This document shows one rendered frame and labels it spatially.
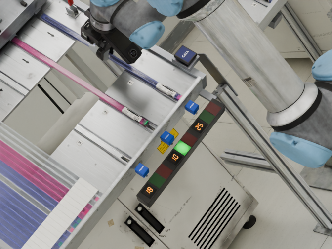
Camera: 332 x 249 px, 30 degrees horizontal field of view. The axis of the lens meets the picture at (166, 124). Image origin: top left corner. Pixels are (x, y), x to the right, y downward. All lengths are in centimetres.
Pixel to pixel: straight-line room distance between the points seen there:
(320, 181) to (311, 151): 108
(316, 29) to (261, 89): 149
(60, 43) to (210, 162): 67
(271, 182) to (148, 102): 89
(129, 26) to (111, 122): 33
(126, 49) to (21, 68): 35
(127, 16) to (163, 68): 32
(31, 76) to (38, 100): 178
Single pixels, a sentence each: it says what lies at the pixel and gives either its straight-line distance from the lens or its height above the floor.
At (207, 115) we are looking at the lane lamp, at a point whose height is 66.
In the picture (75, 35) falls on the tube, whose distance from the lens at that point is 181.
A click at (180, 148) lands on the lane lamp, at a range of 161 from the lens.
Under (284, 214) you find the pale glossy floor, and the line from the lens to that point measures 227.
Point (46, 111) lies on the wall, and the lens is 358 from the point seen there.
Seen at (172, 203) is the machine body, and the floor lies 36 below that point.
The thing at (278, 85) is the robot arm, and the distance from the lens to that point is 115.
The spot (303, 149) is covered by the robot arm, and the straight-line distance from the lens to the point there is 118.
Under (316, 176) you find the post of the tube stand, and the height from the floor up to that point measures 1.
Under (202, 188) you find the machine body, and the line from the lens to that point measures 211.
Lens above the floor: 143
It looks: 26 degrees down
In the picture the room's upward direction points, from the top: 42 degrees counter-clockwise
